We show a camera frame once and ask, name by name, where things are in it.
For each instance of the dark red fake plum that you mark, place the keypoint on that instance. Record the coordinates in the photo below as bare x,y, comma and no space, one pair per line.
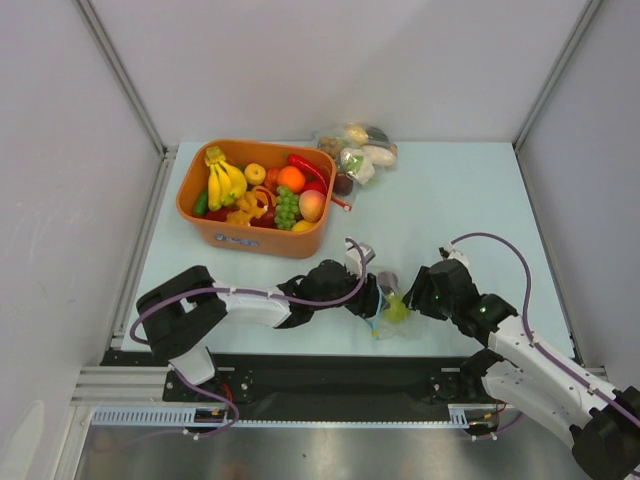
343,185

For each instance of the green fake pear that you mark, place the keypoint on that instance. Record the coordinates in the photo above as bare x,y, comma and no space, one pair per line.
394,310

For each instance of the yellow fake banana bunch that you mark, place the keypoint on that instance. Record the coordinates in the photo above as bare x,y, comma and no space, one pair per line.
226,182

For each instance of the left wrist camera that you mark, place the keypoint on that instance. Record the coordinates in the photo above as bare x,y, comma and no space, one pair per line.
358,256

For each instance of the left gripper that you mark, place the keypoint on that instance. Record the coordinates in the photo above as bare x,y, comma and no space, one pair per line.
366,301

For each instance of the red fake chili pepper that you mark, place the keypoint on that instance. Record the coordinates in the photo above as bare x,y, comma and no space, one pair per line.
308,168

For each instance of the clear zip top bag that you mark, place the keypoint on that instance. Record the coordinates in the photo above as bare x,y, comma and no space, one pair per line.
411,329

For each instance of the fake lemon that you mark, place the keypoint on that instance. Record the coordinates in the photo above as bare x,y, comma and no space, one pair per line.
302,226

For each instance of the green fake grapes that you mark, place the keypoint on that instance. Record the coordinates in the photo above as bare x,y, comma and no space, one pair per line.
287,211

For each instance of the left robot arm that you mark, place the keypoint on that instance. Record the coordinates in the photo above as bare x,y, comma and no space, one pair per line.
175,317

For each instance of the red fake apple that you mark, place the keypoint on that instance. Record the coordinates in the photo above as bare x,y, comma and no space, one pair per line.
315,186

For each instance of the yellow fake apple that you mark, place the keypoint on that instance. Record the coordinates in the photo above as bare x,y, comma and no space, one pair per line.
255,174

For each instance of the orange plastic bin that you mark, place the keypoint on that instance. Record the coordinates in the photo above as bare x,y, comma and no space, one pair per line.
251,238

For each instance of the fake orange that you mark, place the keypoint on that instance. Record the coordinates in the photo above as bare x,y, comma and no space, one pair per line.
292,178

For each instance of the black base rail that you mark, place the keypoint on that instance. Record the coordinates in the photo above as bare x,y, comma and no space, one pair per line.
351,389

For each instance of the fake peach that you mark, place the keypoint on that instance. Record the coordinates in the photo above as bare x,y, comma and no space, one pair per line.
311,205

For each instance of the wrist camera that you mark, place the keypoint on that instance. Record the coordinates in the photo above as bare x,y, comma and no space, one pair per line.
450,252
358,256

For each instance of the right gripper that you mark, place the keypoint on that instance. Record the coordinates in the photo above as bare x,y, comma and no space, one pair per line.
417,296

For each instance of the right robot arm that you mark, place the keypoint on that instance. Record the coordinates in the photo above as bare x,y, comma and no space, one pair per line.
597,421

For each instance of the dark red fake beet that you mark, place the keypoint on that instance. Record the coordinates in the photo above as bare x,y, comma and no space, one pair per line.
388,283

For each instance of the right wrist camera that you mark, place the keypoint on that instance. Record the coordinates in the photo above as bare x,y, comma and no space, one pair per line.
450,252

